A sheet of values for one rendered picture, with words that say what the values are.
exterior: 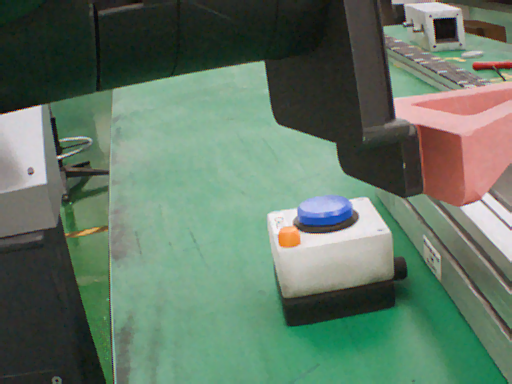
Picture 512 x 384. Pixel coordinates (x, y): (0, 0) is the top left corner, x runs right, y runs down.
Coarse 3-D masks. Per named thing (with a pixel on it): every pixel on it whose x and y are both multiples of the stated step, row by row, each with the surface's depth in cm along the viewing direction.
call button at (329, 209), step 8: (312, 200) 55; (320, 200) 55; (328, 200) 54; (336, 200) 54; (344, 200) 54; (304, 208) 54; (312, 208) 53; (320, 208) 53; (328, 208) 53; (336, 208) 53; (344, 208) 53; (304, 216) 53; (312, 216) 53; (320, 216) 52; (328, 216) 52; (336, 216) 52; (344, 216) 53; (312, 224) 53; (320, 224) 52; (328, 224) 52
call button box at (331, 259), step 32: (288, 224) 55; (352, 224) 53; (384, 224) 52; (288, 256) 51; (320, 256) 51; (352, 256) 51; (384, 256) 51; (288, 288) 51; (320, 288) 52; (352, 288) 52; (384, 288) 52; (288, 320) 52; (320, 320) 52
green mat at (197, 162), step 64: (256, 64) 167; (128, 128) 122; (192, 128) 115; (256, 128) 109; (128, 192) 88; (192, 192) 85; (256, 192) 82; (320, 192) 79; (128, 256) 69; (192, 256) 67; (256, 256) 65; (128, 320) 56; (192, 320) 55; (256, 320) 54; (384, 320) 51; (448, 320) 49
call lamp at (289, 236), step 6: (282, 228) 51; (288, 228) 51; (294, 228) 51; (282, 234) 51; (288, 234) 51; (294, 234) 51; (282, 240) 51; (288, 240) 51; (294, 240) 51; (300, 240) 51; (282, 246) 51; (288, 246) 51; (294, 246) 51
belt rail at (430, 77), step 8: (392, 56) 150; (400, 56) 141; (400, 64) 142; (408, 64) 139; (416, 64) 130; (408, 72) 137; (416, 72) 132; (424, 72) 127; (432, 72) 121; (424, 80) 127; (432, 80) 122; (440, 80) 117; (448, 80) 113; (440, 88) 118; (448, 88) 116; (456, 88) 110
